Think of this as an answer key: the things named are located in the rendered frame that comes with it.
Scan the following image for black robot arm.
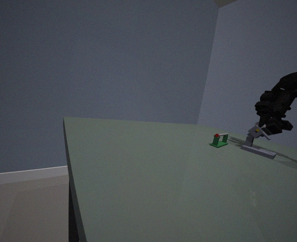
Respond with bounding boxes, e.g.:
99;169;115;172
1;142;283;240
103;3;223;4
260;72;297;104

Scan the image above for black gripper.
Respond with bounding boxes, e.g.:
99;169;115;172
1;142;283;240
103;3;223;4
255;100;293;131

